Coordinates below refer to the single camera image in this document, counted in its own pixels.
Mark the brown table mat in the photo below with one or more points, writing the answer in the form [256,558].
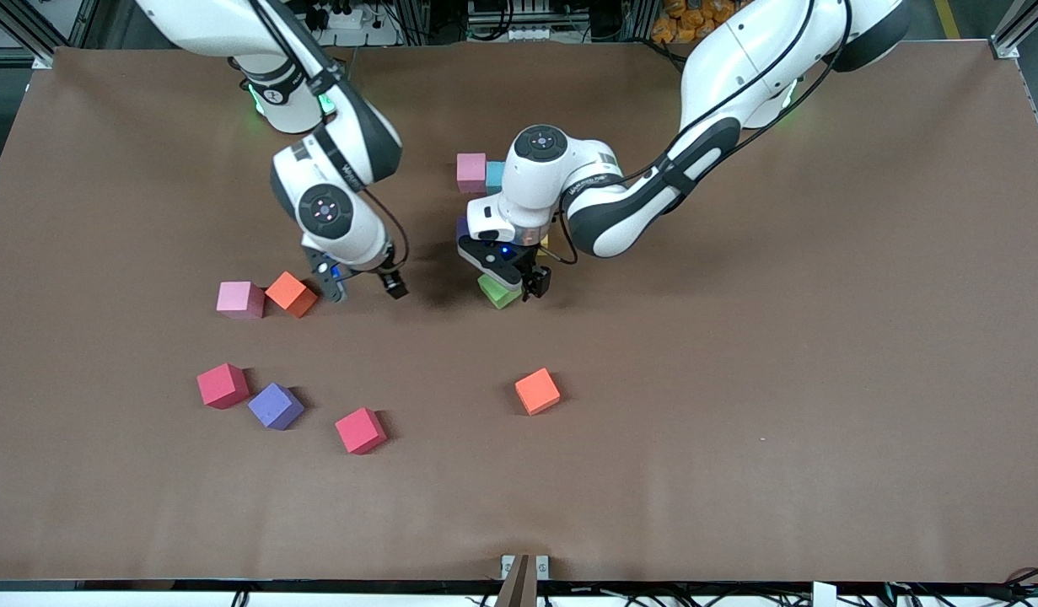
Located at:
[864,421]

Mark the orange foam cube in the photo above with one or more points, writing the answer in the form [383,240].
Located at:
[291,294]
[537,392]

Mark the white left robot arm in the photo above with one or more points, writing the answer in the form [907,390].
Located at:
[738,67]

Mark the grey camera stand pole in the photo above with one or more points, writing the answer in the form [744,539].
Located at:
[515,590]

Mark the blue foam cube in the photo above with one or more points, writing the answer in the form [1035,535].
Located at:
[495,174]

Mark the silver metal bracket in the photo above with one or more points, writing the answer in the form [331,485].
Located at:
[508,563]

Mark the green foam cube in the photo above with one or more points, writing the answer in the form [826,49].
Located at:
[497,295]

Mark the purple foam cube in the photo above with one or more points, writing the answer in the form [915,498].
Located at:
[276,406]
[462,229]

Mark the aluminium frame post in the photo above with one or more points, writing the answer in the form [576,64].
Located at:
[1012,34]
[17,29]

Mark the orange snack bags pile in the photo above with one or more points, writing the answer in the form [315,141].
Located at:
[696,21]

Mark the red foam cube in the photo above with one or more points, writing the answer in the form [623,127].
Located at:
[223,386]
[360,430]

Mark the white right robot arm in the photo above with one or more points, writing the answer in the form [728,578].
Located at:
[350,152]

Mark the pink foam cube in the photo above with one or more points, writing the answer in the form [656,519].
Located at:
[240,299]
[471,173]

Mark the white power strip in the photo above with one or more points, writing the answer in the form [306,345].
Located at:
[358,35]

